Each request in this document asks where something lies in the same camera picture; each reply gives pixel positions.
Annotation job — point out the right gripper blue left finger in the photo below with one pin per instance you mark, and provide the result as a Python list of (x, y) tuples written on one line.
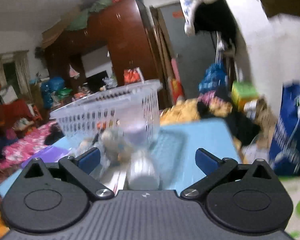
[(77, 170)]

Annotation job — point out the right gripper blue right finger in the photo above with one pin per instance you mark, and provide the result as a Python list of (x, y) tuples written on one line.
[(217, 171)]

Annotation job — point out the clear plastic laundry basket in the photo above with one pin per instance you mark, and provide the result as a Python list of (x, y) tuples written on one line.
[(133, 109)]

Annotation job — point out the white cylindrical bottle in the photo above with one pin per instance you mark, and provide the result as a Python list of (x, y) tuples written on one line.
[(142, 174)]

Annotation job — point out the pink floral bedding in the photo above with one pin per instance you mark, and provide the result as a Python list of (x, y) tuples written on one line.
[(26, 147)]

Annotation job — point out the blue shopping bag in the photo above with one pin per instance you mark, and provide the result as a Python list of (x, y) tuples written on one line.
[(284, 153)]

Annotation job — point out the green yellow box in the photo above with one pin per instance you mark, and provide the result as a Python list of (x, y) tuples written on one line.
[(243, 92)]

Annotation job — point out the blue plastic bag by door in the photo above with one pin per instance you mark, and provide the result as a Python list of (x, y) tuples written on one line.
[(215, 76)]

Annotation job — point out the orange white hanging bag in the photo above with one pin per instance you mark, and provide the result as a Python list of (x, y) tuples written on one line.
[(133, 76)]

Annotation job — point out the grey door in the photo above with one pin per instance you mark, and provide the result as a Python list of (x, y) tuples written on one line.
[(193, 54)]

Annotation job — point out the brown wooden wardrobe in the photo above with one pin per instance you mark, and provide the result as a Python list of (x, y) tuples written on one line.
[(124, 29)]

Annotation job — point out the black hanging garment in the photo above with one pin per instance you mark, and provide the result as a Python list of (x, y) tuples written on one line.
[(216, 17)]

